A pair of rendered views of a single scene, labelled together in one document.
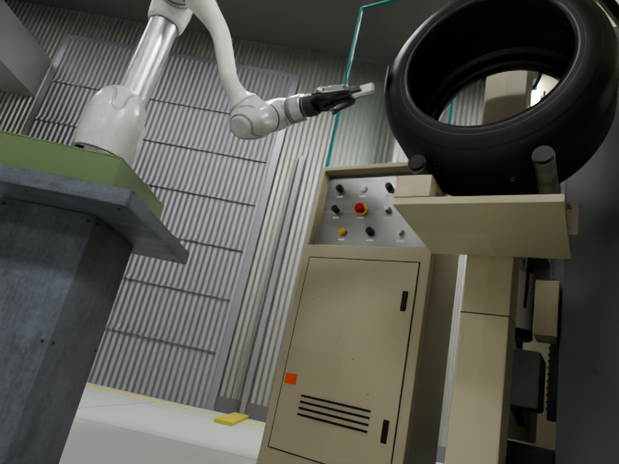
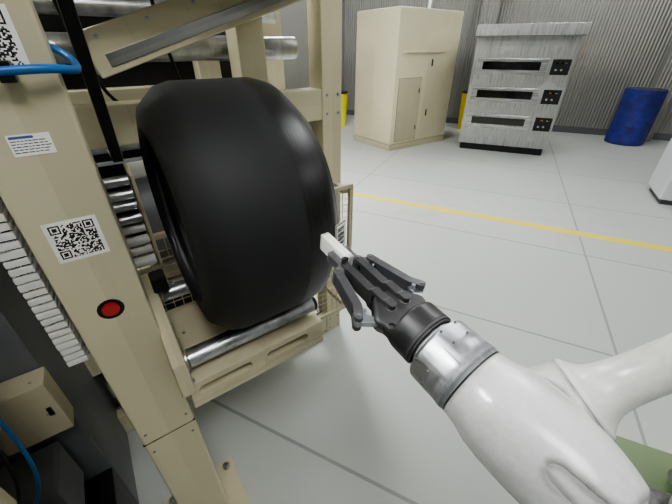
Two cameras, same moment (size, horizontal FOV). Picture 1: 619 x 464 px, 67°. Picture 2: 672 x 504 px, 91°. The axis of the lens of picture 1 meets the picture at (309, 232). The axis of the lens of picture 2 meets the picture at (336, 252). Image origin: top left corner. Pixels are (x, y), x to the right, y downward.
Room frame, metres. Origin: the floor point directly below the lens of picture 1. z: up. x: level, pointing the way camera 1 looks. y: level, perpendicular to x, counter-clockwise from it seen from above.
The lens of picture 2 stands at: (1.66, 0.09, 1.50)
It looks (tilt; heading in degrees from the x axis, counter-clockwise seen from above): 32 degrees down; 201
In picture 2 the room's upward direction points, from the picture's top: straight up
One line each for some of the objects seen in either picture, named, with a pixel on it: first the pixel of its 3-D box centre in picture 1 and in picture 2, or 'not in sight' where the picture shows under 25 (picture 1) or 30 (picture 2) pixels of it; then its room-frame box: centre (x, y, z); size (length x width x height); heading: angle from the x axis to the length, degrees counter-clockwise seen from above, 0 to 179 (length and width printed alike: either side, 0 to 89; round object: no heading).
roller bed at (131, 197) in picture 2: not in sight; (109, 222); (1.08, -0.87, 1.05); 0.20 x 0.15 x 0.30; 147
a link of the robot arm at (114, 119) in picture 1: (113, 124); not in sight; (1.24, 0.62, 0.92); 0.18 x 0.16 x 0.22; 21
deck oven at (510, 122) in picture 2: not in sight; (512, 91); (-4.91, 0.64, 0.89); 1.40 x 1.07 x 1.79; 88
